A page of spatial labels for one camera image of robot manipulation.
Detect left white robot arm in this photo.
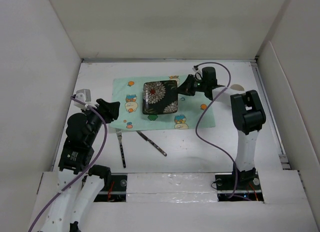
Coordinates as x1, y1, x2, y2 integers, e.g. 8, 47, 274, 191
39, 97, 120, 231

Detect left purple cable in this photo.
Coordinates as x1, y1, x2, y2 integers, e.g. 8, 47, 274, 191
27, 96, 110, 232

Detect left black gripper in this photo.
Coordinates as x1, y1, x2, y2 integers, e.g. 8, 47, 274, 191
81, 98, 120, 144

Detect black floral square plate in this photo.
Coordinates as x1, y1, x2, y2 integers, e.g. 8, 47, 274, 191
142, 80, 179, 115

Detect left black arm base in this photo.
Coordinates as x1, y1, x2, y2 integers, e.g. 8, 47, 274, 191
94, 173, 128, 202

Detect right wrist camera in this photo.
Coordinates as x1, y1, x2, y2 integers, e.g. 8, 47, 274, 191
192, 65, 202, 80

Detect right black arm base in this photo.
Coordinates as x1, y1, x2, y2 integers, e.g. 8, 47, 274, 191
211, 173, 264, 202

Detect metal fork patterned handle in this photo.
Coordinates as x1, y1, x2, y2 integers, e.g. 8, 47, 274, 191
116, 128, 127, 168

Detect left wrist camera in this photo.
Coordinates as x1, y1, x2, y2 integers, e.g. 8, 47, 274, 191
73, 89, 92, 109

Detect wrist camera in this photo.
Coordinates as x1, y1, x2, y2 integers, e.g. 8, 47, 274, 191
192, 65, 202, 80
73, 89, 92, 109

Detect green cartoon print cloth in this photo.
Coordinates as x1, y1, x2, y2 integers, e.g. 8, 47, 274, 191
110, 75, 210, 131

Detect steak knife patterned handle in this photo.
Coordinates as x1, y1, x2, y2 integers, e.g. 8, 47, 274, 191
137, 131, 167, 157

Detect purple ceramic mug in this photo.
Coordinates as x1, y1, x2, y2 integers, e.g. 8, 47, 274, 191
230, 84, 245, 91

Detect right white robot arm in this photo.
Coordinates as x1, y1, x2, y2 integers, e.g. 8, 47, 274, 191
177, 67, 266, 189

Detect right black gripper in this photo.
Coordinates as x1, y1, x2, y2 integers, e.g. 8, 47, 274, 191
174, 74, 207, 96

